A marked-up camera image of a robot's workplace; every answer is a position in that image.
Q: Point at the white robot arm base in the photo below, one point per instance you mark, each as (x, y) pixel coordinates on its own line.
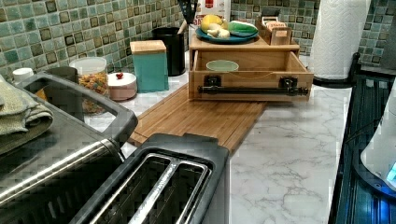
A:
(376, 161)

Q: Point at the wooden drawer box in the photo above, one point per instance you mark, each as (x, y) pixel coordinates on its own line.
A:
(256, 44)

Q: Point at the bamboo cutting board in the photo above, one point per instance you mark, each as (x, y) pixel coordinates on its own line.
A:
(176, 114)

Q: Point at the pale green bowl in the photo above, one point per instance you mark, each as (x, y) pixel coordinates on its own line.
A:
(222, 66)

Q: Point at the black silver toaster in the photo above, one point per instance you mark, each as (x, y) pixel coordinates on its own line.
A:
(169, 179)

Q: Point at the teal canister with wooden lid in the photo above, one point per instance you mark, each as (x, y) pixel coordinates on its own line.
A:
(150, 65)

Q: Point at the black utensil holder cup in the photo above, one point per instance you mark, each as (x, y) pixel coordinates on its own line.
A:
(174, 42)

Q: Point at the blue plate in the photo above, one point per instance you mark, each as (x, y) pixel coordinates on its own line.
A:
(232, 39)

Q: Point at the pink ceramic jar with lid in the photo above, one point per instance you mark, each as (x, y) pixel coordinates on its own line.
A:
(122, 86)

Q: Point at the plush peeled banana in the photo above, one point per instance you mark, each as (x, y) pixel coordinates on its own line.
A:
(215, 30)

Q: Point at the plush watermelon slice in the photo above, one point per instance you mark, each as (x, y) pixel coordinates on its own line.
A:
(241, 28)

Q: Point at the white red carton box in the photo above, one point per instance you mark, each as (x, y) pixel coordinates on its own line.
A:
(221, 8)

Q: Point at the black spatula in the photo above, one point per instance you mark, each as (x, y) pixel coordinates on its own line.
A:
(188, 9)

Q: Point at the wooden tea bag organizer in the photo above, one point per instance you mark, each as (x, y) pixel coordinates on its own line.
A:
(273, 31)

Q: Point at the clear cereal jar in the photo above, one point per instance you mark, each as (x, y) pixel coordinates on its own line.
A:
(92, 74)

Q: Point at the toaster oven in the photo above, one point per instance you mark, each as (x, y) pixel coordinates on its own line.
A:
(49, 178)

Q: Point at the white paper towel roll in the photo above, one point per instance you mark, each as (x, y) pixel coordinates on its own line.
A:
(337, 37)

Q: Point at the folded green towel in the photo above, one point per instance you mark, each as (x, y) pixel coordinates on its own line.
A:
(22, 118)

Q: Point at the white lidded bottle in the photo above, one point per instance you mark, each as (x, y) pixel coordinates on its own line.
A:
(21, 74)

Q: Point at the wooden drawer with black handle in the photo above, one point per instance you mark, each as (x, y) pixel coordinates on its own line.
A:
(261, 76)

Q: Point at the wooden utensil handle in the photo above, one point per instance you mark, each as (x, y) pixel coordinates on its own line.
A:
(182, 27)

